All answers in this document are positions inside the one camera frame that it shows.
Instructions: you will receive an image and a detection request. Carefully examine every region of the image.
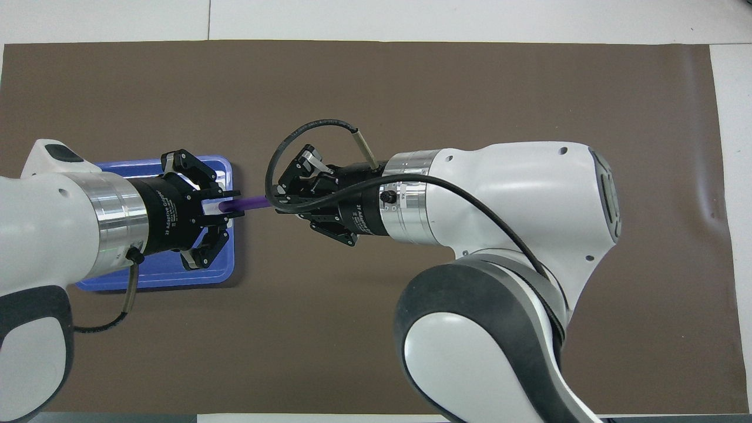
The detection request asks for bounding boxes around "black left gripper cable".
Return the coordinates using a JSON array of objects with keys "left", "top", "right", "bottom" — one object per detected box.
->
[{"left": 73, "top": 246, "right": 146, "bottom": 334}]

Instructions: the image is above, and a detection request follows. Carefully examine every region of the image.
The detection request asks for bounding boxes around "brown table mat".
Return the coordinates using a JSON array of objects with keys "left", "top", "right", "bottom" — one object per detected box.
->
[{"left": 0, "top": 40, "right": 750, "bottom": 415}]

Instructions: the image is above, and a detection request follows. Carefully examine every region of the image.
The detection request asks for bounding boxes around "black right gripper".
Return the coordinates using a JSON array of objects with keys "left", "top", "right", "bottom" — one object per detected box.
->
[{"left": 274, "top": 143, "right": 390, "bottom": 248}]

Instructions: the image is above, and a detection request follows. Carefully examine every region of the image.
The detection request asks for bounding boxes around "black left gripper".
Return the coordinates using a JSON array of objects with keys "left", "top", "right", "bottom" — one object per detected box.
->
[{"left": 126, "top": 149, "right": 244, "bottom": 271}]

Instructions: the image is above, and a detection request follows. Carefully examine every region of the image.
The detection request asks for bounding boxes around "blue plastic tray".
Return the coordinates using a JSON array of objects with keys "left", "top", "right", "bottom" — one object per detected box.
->
[{"left": 75, "top": 155, "right": 235, "bottom": 292}]

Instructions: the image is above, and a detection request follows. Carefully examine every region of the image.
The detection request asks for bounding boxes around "purple pen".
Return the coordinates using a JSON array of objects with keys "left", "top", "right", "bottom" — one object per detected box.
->
[{"left": 219, "top": 196, "right": 274, "bottom": 213}]

